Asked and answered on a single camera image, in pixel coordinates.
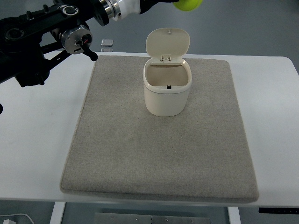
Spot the beige lidded bin box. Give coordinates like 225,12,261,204
143,28,192,117

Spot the white table leg right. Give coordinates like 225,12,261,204
228,207,241,224

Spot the grey felt mat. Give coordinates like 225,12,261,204
60,56,259,203

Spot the small clear plastic square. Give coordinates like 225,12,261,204
101,39,114,47

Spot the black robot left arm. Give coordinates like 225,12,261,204
0,0,121,87

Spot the white device on floor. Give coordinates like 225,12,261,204
0,213,34,224

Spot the yellow tennis ball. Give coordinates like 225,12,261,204
173,0,203,12

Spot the black table control panel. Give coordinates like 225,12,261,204
258,207,299,215

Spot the white table leg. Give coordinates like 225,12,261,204
50,202,66,224
228,207,241,224

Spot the white table leg left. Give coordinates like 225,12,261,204
50,202,66,224

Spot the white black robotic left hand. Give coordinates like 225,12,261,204
116,0,178,18

